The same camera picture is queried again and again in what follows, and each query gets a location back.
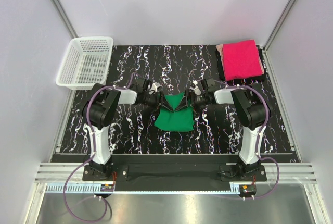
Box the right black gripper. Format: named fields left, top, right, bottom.
left=174, top=89, right=209, bottom=119

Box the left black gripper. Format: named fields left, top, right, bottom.
left=142, top=91, right=173, bottom=118

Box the green t shirt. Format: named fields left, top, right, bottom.
left=154, top=106, right=194, bottom=132

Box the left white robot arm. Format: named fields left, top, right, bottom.
left=82, top=78, right=174, bottom=180

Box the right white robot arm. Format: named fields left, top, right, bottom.
left=174, top=78, right=272, bottom=181

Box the folded peach t shirt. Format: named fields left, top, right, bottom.
left=216, top=44, right=223, bottom=61

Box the folded pink t shirt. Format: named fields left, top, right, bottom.
left=222, top=39, right=264, bottom=81

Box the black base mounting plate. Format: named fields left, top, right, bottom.
left=83, top=154, right=267, bottom=193

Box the white plastic basket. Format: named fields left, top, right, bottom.
left=56, top=36, right=114, bottom=91

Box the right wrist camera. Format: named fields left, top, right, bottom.
left=189, top=78, right=216, bottom=96

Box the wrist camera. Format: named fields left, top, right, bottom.
left=133, top=78, right=162, bottom=94
left=189, top=78, right=216, bottom=96

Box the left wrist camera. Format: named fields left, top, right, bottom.
left=133, top=78, right=162, bottom=94

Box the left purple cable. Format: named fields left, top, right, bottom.
left=63, top=72, right=138, bottom=221

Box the purple cable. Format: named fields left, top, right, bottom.
left=195, top=78, right=281, bottom=201
left=63, top=72, right=138, bottom=221

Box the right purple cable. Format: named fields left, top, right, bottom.
left=195, top=78, right=281, bottom=201

